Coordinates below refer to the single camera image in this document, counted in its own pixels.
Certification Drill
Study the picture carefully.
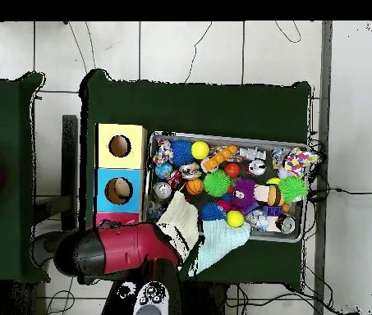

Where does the cream yellow waffle cloth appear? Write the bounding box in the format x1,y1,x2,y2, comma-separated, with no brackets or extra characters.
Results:
155,191,200,263

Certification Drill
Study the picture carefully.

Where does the mint green waffle cloth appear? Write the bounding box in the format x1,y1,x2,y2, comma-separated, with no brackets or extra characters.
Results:
188,219,252,277

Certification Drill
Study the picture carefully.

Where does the wooden box with three holes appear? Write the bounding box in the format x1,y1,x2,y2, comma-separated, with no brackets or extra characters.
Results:
92,122,149,231

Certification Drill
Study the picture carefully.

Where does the clear mesh bin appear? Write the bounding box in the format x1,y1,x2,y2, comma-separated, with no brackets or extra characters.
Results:
142,134,308,243

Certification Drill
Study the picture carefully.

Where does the small orange basketball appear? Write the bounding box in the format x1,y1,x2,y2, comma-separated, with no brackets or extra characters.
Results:
185,178,205,196

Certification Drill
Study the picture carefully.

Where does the blue spiky rubber ball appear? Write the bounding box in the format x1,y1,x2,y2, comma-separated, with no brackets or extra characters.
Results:
170,139,195,167
200,202,227,222

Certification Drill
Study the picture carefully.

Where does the small green spiky ball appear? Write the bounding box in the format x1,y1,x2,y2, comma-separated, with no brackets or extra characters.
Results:
202,170,232,199

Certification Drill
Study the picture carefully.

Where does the orange plastic toy block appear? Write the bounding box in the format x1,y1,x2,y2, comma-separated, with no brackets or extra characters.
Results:
201,144,239,174

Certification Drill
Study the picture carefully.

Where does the small red orange ball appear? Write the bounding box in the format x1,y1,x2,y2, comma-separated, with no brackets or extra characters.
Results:
223,161,242,180

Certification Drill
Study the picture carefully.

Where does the purple spiky monster toy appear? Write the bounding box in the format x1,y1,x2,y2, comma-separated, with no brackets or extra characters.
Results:
230,179,260,217

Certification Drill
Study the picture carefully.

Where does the yellow smiley ball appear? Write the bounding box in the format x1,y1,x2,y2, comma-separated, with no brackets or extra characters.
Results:
226,209,246,230

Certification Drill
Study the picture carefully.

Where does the silver toy robot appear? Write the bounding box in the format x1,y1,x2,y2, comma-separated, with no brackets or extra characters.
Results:
239,148,269,161

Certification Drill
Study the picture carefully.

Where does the dark green tablecloth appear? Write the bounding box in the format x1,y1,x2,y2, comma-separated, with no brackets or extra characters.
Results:
78,68,313,286

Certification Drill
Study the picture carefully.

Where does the green spiky rubber ball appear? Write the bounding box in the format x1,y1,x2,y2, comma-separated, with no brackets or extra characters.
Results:
278,175,310,204

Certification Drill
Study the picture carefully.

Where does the green covered side table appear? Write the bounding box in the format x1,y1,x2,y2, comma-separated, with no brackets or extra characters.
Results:
0,71,47,285

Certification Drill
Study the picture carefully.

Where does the colourful rope knot toy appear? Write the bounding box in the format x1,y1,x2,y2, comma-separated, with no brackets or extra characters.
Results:
153,139,174,167

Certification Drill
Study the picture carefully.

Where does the black cable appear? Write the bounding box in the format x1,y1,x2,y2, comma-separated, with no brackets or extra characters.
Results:
303,185,372,199

